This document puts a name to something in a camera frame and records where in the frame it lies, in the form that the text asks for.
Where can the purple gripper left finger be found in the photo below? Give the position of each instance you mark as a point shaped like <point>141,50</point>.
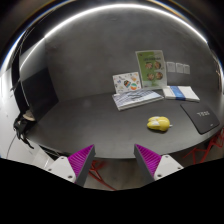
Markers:
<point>74,168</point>

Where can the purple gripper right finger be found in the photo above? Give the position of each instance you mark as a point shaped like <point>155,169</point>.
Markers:
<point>153,165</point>

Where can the yellow computer mouse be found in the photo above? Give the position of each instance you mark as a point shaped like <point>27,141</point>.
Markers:
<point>159,123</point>

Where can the black mouse pad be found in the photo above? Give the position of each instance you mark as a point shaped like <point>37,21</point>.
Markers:
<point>203,118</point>

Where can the red chair under table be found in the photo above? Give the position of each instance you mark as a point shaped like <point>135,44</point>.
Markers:
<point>96,165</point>

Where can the red chair right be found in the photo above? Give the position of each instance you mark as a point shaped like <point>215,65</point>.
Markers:
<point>217,140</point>

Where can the white and blue book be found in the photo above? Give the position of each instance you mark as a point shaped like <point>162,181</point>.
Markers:
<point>184,93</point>

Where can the small illustrated white card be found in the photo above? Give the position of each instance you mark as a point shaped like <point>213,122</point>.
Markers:
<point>126,82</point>

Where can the black monitor panel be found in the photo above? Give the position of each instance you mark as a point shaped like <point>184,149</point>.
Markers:
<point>39,93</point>

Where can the green food poster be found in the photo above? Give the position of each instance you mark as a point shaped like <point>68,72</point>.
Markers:
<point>152,69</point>

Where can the white wall switch plate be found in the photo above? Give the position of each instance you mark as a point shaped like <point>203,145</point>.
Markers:
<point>170,66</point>

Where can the white wall outlet right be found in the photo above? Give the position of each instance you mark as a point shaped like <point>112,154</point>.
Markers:
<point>186,69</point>

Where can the white wall outlet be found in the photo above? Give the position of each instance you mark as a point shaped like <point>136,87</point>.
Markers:
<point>179,68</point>
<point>186,69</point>

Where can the white wall outlet middle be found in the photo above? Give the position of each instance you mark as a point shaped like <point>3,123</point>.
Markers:
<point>179,68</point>

